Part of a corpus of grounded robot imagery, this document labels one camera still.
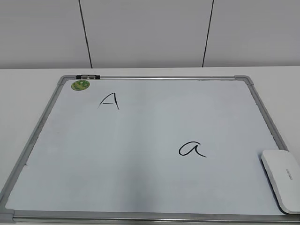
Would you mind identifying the white board with grey frame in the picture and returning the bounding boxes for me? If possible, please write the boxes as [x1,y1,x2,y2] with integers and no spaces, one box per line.
[0,75,300,225]

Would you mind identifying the white board eraser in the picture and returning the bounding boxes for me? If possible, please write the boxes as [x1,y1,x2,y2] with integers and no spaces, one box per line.
[261,150,300,214]

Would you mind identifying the green round magnet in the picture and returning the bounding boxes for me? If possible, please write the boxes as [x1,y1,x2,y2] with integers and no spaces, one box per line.
[71,80,90,91]

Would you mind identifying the black and silver board clip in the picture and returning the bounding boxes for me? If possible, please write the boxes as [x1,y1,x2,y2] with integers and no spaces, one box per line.
[76,75,101,80]

